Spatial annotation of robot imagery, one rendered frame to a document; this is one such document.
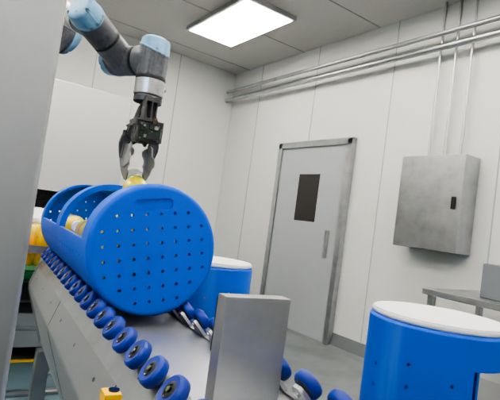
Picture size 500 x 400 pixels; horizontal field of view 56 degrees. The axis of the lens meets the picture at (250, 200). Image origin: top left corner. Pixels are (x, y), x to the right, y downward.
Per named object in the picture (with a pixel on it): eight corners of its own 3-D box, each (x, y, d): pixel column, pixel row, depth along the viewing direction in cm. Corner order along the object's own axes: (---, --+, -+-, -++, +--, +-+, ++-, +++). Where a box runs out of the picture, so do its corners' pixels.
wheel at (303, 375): (306, 382, 64) (317, 372, 64) (287, 371, 67) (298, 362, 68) (319, 406, 65) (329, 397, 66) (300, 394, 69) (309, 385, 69)
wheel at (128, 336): (134, 328, 74) (142, 336, 75) (126, 321, 78) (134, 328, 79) (113, 351, 73) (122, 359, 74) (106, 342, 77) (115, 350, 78)
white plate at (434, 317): (386, 317, 88) (386, 323, 88) (540, 340, 86) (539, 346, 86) (363, 295, 116) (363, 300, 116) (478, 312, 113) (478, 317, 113)
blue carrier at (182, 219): (87, 327, 94) (83, 184, 93) (41, 263, 170) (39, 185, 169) (216, 306, 108) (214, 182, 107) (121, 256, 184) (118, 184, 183)
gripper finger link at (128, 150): (118, 175, 112) (130, 140, 113) (113, 175, 118) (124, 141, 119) (130, 180, 114) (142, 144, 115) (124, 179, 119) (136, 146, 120)
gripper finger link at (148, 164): (148, 182, 116) (147, 145, 115) (140, 182, 121) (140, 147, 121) (159, 182, 117) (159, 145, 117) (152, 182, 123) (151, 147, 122)
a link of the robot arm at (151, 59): (151, 45, 125) (178, 44, 121) (146, 86, 124) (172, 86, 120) (132, 33, 118) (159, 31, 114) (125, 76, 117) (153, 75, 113)
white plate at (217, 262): (268, 267, 159) (268, 270, 159) (217, 255, 179) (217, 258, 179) (203, 263, 140) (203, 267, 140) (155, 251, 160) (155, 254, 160)
